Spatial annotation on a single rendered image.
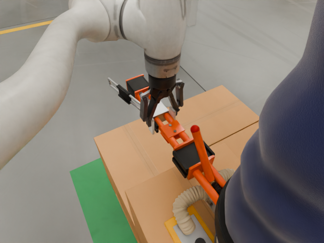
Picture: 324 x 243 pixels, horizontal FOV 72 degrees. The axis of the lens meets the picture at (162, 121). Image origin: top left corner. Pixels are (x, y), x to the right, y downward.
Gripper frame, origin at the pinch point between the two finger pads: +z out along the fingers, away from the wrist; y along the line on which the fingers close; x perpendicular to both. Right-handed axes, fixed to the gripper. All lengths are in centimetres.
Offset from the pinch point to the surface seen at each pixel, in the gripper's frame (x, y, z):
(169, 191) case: -17.2, -6.7, 12.7
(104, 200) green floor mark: 35, -28, 107
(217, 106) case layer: 34, 62, 52
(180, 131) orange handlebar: -8.0, 2.0, -2.1
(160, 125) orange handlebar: -2.4, -1.8, -1.6
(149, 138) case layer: 32, 10, 52
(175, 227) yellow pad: -28.1, -11.3, 10.0
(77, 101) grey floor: 150, -16, 106
